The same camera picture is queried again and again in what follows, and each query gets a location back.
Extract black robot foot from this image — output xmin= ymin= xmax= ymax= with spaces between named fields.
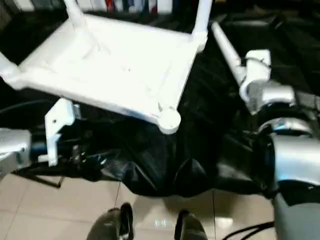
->
xmin=88 ymin=201 xmax=135 ymax=240
xmin=173 ymin=208 xmax=208 ymax=240

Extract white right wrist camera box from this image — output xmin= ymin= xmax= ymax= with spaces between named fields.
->
xmin=238 ymin=49 xmax=273 ymax=115

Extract black table frame leg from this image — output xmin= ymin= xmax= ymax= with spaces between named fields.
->
xmin=29 ymin=173 xmax=63 ymax=189

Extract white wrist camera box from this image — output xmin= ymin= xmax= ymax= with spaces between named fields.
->
xmin=44 ymin=97 xmax=83 ymax=168
xmin=238 ymin=49 xmax=273 ymax=115

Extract white plastic table leg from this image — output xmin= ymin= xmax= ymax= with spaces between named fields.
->
xmin=0 ymin=51 xmax=21 ymax=91
xmin=63 ymin=0 xmax=85 ymax=29
xmin=191 ymin=0 xmax=214 ymax=39
xmin=210 ymin=21 xmax=249 ymax=89

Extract white plastic table top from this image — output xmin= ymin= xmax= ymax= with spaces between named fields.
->
xmin=0 ymin=16 xmax=209 ymax=136

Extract white glass-door cabinet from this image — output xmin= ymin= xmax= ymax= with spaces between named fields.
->
xmin=82 ymin=0 xmax=177 ymax=15

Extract black shiny mat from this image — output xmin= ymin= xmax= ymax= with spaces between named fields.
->
xmin=0 ymin=0 xmax=320 ymax=200

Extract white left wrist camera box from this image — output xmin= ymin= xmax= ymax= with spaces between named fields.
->
xmin=44 ymin=97 xmax=83 ymax=168

